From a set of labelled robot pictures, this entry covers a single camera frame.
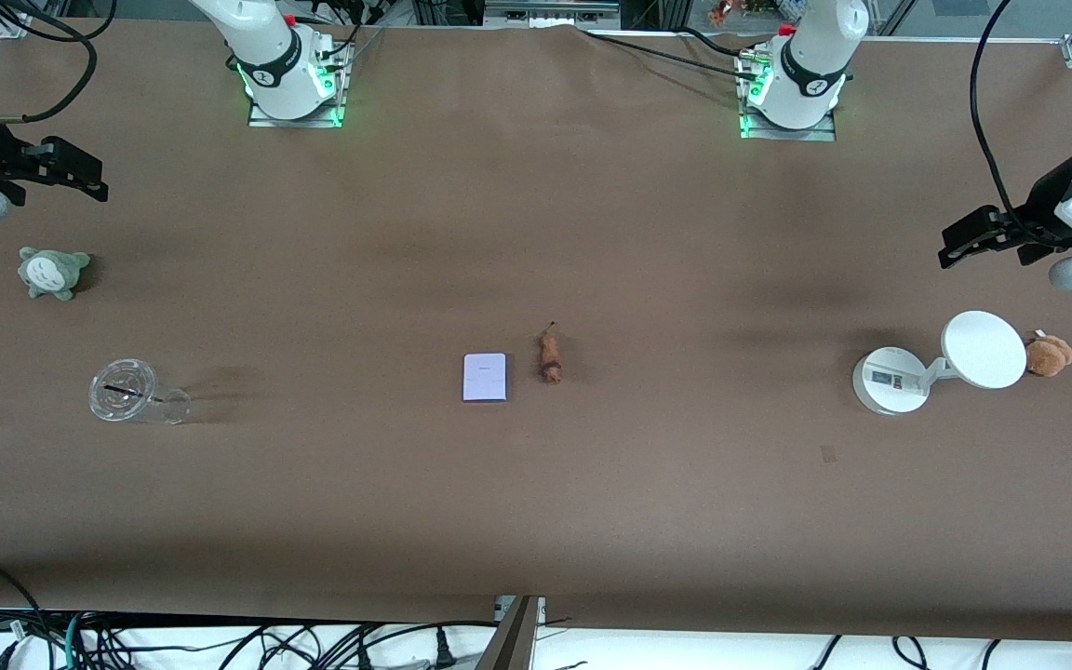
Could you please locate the grey-green Totoro plush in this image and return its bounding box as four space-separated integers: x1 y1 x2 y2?
17 246 93 302

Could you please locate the brown plush toy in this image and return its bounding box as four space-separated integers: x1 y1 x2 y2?
1024 328 1072 379

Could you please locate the white round desk lamp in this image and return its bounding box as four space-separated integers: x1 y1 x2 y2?
851 310 1029 416

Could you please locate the clear plastic lidded cup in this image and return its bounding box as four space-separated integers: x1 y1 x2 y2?
87 358 193 427

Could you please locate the brown table cover sheet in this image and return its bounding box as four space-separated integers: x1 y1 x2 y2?
0 17 1072 644

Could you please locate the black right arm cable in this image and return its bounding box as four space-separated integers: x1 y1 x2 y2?
0 0 120 127

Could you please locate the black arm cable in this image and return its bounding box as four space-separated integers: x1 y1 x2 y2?
968 0 1072 250
0 0 120 127

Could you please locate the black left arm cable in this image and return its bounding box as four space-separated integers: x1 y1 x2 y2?
968 0 1072 250

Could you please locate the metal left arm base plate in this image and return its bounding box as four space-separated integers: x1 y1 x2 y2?
737 48 838 143

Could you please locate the teal cable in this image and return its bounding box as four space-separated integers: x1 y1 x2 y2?
60 611 87 670

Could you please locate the grey metal rail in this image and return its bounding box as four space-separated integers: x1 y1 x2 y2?
484 0 622 30

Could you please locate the metal table post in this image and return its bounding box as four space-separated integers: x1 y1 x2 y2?
475 596 547 670

